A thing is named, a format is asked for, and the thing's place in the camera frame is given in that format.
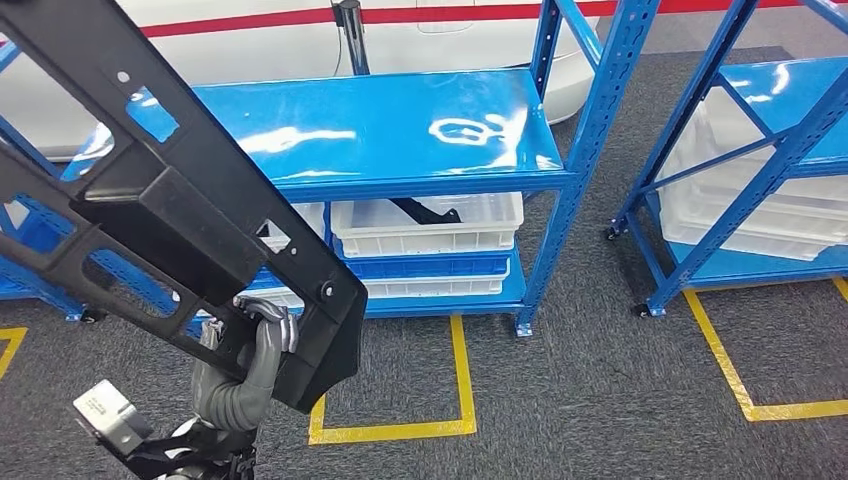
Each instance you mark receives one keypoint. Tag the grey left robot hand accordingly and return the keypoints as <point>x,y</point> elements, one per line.
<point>268,338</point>

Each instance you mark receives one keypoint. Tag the large black plastic frame part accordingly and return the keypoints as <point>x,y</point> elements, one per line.
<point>166,218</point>

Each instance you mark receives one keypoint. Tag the blue metal shelf rack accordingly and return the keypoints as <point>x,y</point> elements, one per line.
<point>397,132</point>
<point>788,99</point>

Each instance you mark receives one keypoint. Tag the white plastic bin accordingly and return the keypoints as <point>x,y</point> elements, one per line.
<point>490,225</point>
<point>430,288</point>
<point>762,235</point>
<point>735,122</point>

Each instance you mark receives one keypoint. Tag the blue plastic bin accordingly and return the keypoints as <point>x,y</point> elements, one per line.
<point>430,267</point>

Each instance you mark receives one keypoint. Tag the white car with red stripe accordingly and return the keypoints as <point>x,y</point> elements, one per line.
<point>265,50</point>

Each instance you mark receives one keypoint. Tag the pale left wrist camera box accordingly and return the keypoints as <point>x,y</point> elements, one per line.
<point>109,417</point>

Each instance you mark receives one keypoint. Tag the black bracket part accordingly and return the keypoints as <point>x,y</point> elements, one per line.
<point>424,213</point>

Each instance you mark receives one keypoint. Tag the chrome stanchion post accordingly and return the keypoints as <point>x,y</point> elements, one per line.
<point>354,40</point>

